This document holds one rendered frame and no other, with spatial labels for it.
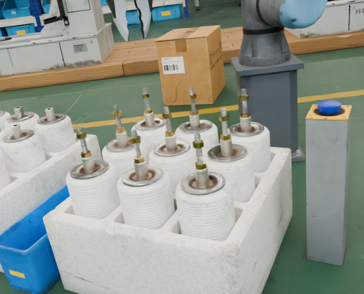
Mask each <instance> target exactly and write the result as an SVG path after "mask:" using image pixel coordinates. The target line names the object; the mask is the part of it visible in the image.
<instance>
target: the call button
mask: <svg viewBox="0 0 364 294"><path fill-rule="evenodd" d="M317 108H318V109H319V110H320V112H321V113H324V114H334V113H337V112H339V109H340V108H341V103H340V102H339V101H336V100H323V101H321V102H319V103H318V104H317Z"/></svg>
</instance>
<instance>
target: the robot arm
mask: <svg viewBox="0 0 364 294"><path fill-rule="evenodd" d="M106 2H107V4H108V7H109V8H110V10H111V12H112V14H113V20H114V23H115V24H116V26H117V29H118V31H119V32H120V34H121V35H122V37H123V38H124V40H125V41H129V34H130V33H129V31H128V27H127V24H128V20H127V18H126V16H125V13H126V11H127V3H126V2H125V1H124V0H106ZM152 3H153V0H134V4H135V7H136V8H137V12H138V16H139V20H140V22H141V32H142V36H143V38H146V36H147V33H148V30H149V26H150V22H151V12H152ZM326 4H327V0H241V15H242V24H243V39H242V42H241V47H240V51H239V64H240V65H244V66H248V67H265V66H271V65H278V64H282V63H284V62H287V61H289V60H290V59H291V49H290V48H289V44H288V41H287V39H286V36H285V33H284V27H286V28H289V29H304V28H307V27H309V26H311V25H313V24H314V23H316V21H317V20H318V19H319V18H320V17H321V16H322V14H323V12H324V10H325V8H326Z"/></svg>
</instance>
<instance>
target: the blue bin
mask: <svg viewBox="0 0 364 294"><path fill-rule="evenodd" d="M68 197H70V195H69V190H68V187H67V184H66V185H65V186H63V187H62V188H60V189H59V190H58V191H57V192H55V193H54V194H53V195H51V196H50V197H48V198H47V199H46V200H45V201H43V202H42V203H41V204H39V205H38V206H36V207H35V208H34V209H32V210H31V211H30V212H29V213H27V214H26V215H25V216H23V217H22V218H20V219H19V220H18V221H17V222H15V223H14V224H13V225H11V226H10V227H8V228H7V229H6V230H4V231H3V232H2V233H0V264H1V266H2V269H3V271H4V273H5V275H6V277H7V280H8V282H9V284H10V287H11V288H12V289H15V290H18V291H21V292H25V293H29V294H45V293H47V292H48V291H49V289H50V288H51V287H52V286H53V285H54V284H55V283H56V282H57V281H58V280H59V279H60V278H61V276H60V272H59V270H58V267H57V263H56V260H55V257H54V253H53V250H52V247H51V244H50V240H49V238H48V234H47V231H46V227H45V224H44V221H43V217H44V216H45V215H47V214H48V213H49V212H50V211H52V210H54V209H55V208H56V207H57V206H58V205H59V204H60V203H62V202H63V201H65V200H66V199H67V198H68Z"/></svg>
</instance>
